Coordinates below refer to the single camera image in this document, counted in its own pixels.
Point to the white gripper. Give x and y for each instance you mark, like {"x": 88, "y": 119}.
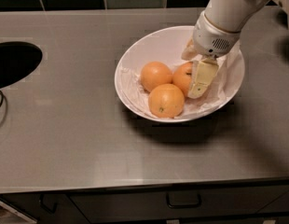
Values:
{"x": 211, "y": 38}

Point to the orange with stem dimple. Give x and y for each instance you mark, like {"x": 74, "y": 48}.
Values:
{"x": 182, "y": 77}

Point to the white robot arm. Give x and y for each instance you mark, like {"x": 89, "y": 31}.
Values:
{"x": 232, "y": 15}

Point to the left orange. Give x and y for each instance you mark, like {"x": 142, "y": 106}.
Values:
{"x": 154, "y": 74}

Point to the white ceramic bowl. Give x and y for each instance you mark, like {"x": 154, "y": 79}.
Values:
{"x": 163, "y": 44}

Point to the front orange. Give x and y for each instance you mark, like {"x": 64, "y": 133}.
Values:
{"x": 166, "y": 101}

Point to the white crumpled paper liner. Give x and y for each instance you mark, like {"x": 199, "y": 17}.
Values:
{"x": 222, "y": 84}

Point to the dark cabinet drawer front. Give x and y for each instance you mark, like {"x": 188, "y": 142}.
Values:
{"x": 136, "y": 206}

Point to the black round object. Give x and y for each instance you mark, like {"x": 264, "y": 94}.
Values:
{"x": 17, "y": 61}

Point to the black drawer handle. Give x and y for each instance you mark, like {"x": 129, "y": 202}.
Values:
{"x": 183, "y": 199}

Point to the black cabinet handle left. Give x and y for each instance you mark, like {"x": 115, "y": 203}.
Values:
{"x": 48, "y": 205}

